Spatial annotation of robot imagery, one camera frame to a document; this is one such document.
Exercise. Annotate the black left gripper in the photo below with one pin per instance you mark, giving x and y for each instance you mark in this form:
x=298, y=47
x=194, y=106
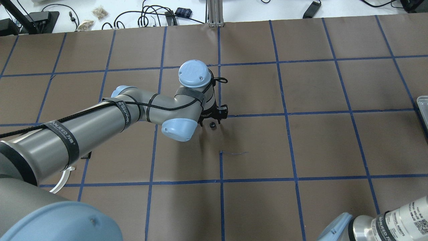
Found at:
x=208, y=113

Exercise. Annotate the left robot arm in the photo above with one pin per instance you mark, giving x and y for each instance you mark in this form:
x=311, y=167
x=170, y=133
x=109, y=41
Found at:
x=30, y=213

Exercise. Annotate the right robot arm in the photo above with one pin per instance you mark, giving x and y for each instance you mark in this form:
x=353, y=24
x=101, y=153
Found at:
x=407, y=223

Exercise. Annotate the ribbed metal tray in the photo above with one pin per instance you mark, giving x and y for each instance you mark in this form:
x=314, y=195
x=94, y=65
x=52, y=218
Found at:
x=422, y=103

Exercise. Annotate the black brake pad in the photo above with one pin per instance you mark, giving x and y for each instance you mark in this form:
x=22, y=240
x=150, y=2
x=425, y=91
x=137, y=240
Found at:
x=87, y=156

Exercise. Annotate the black power adapter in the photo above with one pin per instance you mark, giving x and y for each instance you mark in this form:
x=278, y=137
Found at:
x=312, y=9

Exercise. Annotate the white curved plastic part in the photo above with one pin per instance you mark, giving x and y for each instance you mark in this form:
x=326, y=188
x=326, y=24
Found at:
x=63, y=179

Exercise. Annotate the aluminium frame post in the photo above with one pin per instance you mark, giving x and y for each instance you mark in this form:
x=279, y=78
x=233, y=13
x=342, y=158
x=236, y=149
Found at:
x=215, y=13

